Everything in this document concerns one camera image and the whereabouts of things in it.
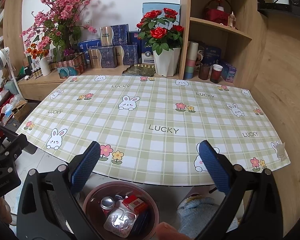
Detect red cigarette pack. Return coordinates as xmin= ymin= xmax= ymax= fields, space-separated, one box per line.
xmin=122 ymin=194 xmax=148 ymax=215

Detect floral white plastic package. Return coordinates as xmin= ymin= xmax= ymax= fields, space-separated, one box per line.
xmin=103 ymin=206 xmax=138 ymax=238

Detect blue cardboard box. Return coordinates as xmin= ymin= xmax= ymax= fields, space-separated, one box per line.
xmin=131 ymin=209 xmax=151 ymax=234

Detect brown plastic trash bin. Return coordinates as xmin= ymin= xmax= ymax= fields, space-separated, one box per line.
xmin=83 ymin=181 xmax=159 ymax=239

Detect person left hand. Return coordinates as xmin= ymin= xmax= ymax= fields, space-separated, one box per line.
xmin=0 ymin=197 xmax=12 ymax=224

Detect person right hand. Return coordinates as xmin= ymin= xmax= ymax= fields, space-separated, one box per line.
xmin=155 ymin=222 xmax=191 ymax=240

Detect green plaid bunny tablecloth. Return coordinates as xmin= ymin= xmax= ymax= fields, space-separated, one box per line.
xmin=17 ymin=75 xmax=290 ymax=186

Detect red cup on shelf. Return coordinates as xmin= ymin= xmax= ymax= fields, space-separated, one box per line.
xmin=210 ymin=64 xmax=223 ymax=83

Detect white vase orange flowers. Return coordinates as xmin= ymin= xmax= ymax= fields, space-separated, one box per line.
xmin=26 ymin=43 xmax=51 ymax=77

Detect white flower pot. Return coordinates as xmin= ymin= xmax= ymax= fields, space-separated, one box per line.
xmin=153 ymin=48 xmax=181 ymax=77

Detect stack of pastel cups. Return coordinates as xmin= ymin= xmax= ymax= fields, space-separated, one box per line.
xmin=184 ymin=41 xmax=199 ymax=80

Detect white desk fan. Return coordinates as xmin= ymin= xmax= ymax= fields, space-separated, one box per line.
xmin=0 ymin=47 xmax=23 ymax=98

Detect dark blue gift box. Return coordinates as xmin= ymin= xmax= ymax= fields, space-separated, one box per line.
xmin=89 ymin=46 xmax=117 ymax=69

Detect pink blossom plant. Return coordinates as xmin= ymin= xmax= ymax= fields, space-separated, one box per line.
xmin=20 ymin=0 xmax=96 ymax=61

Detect red rose bouquet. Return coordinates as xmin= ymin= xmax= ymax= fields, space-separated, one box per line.
xmin=136 ymin=8 xmax=184 ymax=55

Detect red gift basket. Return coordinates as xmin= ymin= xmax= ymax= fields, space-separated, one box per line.
xmin=202 ymin=0 xmax=233 ymax=25

